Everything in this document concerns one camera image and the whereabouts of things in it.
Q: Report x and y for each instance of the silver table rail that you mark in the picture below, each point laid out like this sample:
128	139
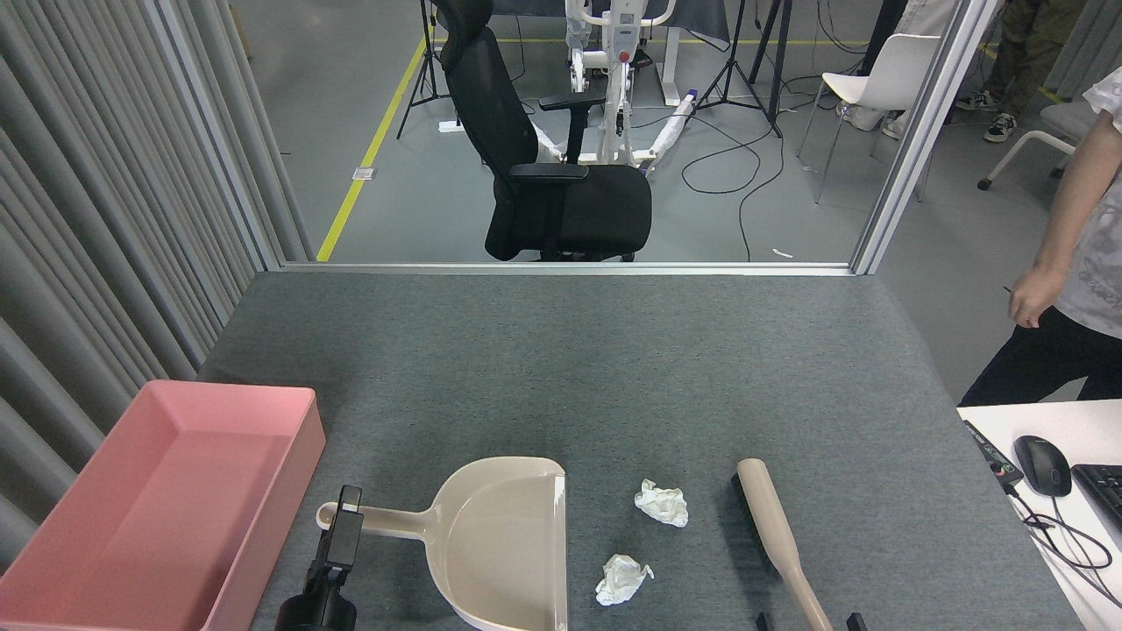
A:
570	268

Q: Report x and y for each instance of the pink plastic bin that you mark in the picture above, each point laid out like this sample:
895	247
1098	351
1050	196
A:
131	508

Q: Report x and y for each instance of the white desk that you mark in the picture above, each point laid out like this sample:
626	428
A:
1078	421

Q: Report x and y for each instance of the beige brush with black bristles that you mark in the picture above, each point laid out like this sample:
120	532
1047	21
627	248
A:
764	508

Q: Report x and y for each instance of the beige plastic dustpan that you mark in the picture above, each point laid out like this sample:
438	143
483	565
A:
500	543

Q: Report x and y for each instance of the person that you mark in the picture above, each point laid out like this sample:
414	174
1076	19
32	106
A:
933	16
1096	272
1034	44

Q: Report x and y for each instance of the grey chair with white base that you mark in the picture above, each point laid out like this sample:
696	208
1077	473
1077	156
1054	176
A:
1065	123

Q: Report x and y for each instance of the black keyboard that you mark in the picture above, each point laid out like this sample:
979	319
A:
1104	495

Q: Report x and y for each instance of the white stand on wheels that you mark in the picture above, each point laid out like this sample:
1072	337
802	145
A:
624	53

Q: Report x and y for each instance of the metal floor plate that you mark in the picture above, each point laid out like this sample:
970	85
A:
365	173

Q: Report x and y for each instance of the person's hand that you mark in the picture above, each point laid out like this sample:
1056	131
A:
1036	294

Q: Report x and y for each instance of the black office chair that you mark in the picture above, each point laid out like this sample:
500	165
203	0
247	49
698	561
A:
570	210

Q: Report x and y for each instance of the white tissue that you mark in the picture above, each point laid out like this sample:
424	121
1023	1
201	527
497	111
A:
621	580
662	504

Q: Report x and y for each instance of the black tripod stand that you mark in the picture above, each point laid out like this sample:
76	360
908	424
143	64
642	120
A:
775	70
429	61

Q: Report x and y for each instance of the grey pleated curtain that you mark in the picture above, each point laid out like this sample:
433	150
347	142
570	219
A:
88	219
1091	35

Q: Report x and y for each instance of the white power strip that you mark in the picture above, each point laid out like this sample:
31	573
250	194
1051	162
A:
450	127

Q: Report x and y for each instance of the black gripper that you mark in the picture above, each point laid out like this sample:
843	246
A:
316	616

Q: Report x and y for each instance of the black computer mouse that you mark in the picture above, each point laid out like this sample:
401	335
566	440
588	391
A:
1043	466

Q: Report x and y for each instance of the person's forearm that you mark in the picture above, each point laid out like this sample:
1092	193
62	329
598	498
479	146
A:
1074	202

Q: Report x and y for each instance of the white plastic chair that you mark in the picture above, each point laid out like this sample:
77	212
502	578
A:
903	66

